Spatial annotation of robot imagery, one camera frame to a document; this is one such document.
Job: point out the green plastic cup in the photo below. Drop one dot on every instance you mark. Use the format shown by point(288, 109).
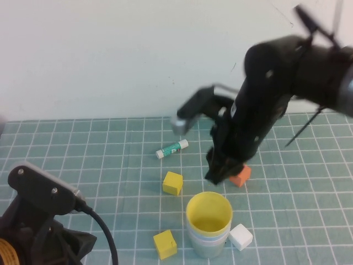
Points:
point(209, 251)

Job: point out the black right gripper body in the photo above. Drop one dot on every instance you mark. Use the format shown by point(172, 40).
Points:
point(240, 138)

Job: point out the light blue plastic cup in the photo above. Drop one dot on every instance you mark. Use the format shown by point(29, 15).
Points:
point(209, 237)

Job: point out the yellow plastic cup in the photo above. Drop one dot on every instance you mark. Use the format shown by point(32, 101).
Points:
point(209, 209)

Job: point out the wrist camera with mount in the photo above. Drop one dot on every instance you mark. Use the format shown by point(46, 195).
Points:
point(41, 190)
point(190, 107)

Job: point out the orange cube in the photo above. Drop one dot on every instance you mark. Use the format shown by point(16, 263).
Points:
point(241, 176)

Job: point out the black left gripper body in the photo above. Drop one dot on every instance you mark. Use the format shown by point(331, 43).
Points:
point(71, 245)

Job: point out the pink plastic cup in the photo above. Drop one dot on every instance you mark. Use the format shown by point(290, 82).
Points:
point(209, 241)

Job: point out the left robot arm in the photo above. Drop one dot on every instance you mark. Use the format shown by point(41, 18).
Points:
point(8, 226)

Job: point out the teal checkered tablecloth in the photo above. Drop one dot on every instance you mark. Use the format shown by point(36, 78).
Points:
point(110, 154)

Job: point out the yellow tape band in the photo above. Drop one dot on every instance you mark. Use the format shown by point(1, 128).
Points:
point(7, 252)

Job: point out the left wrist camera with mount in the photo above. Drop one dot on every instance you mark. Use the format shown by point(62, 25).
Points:
point(41, 190)

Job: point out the white cube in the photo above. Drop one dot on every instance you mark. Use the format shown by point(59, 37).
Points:
point(240, 237)

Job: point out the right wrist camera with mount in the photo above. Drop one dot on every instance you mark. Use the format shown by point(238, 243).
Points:
point(190, 107)

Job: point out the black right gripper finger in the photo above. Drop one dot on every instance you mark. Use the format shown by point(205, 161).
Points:
point(215, 172)
point(234, 168)

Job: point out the yellow cube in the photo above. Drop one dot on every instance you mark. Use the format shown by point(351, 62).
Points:
point(172, 183)
point(164, 244)

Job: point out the green white glue stick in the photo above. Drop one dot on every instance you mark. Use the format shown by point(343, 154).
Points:
point(171, 149)

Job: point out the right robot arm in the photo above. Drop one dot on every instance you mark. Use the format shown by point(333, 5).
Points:
point(275, 69)

